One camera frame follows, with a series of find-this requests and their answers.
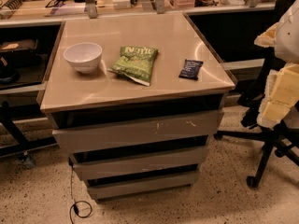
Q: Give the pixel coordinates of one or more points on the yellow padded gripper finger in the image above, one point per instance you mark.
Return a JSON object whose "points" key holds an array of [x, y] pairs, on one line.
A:
{"points": [[281, 95]]}

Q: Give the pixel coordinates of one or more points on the grey top drawer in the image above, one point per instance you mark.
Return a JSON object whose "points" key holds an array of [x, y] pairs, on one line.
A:
{"points": [[138, 131]]}

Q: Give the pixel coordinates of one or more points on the grey drawer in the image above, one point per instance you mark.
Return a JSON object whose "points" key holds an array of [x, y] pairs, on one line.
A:
{"points": [[143, 185], [141, 164], [138, 131]]}

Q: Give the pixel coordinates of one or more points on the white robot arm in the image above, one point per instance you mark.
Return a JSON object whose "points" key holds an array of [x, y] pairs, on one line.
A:
{"points": [[283, 36]]}

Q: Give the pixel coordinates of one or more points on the grey bottom drawer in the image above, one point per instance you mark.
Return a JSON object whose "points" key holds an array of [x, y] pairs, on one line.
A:
{"points": [[143, 185]]}

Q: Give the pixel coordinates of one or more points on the grey drawer cabinet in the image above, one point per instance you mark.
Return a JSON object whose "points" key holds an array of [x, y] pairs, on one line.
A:
{"points": [[134, 101]]}

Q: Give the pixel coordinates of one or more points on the grey middle drawer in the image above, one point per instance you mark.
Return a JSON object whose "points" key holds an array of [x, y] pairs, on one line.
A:
{"points": [[141, 164]]}

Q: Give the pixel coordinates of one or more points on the black office chair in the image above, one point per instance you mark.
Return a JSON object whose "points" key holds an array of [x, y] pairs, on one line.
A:
{"points": [[281, 139]]}

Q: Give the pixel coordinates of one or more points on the dark blue snack packet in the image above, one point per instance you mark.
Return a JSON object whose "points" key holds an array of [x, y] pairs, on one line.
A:
{"points": [[190, 69]]}

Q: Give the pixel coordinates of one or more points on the green chip bag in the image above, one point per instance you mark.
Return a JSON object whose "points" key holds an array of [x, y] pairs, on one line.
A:
{"points": [[136, 63]]}

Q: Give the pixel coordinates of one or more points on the white ceramic bowl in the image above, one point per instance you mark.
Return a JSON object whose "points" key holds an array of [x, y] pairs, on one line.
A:
{"points": [[84, 57]]}

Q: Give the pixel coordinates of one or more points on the long background workbench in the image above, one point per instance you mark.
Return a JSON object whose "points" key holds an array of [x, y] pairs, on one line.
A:
{"points": [[47, 11]]}

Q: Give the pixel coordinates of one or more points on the black table leg frame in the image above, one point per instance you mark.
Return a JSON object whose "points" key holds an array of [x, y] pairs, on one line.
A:
{"points": [[23, 146]]}

